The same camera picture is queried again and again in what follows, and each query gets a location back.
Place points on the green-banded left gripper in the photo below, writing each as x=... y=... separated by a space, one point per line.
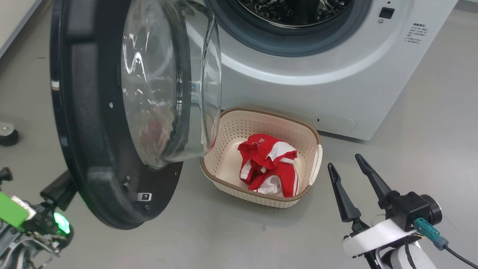
x=13 y=213

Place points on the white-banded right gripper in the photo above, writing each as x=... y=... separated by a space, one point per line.
x=373 y=239

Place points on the black washing machine door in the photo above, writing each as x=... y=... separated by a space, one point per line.
x=93 y=130

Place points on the red and white garment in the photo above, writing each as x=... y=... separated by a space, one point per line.
x=269 y=164

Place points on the white front-loading washing machine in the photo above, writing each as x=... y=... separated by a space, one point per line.
x=336 y=93

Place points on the beige perforated laundry basket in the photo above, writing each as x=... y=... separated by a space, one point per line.
x=239 y=127

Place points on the grey stand leg with caster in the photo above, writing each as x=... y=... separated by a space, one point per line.
x=7 y=138

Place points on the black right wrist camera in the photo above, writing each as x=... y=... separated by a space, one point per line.
x=409 y=209

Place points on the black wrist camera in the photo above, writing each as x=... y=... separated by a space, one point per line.
x=5 y=175
x=409 y=209

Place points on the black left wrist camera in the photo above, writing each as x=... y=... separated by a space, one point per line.
x=5 y=175

